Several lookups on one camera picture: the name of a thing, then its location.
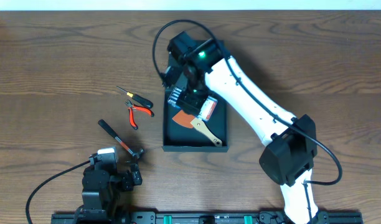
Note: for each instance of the black cardboard box with lid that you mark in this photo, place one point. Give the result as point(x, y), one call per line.
point(177, 138)

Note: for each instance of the black mounting rail green clips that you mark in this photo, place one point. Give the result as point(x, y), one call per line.
point(264, 217)

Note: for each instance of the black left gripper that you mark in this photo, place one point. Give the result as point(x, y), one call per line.
point(133, 175)

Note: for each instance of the black yellow handled screwdriver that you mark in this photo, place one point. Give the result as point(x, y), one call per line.
point(141, 100)

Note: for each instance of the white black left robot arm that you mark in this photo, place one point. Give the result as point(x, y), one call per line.
point(93, 216)

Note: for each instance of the clear precision screwdriver set case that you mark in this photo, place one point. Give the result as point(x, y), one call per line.
point(194, 102)

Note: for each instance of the orange scraper with wooden handle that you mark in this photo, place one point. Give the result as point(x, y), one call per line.
point(192, 122)

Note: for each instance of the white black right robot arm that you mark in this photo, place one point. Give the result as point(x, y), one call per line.
point(288, 140)

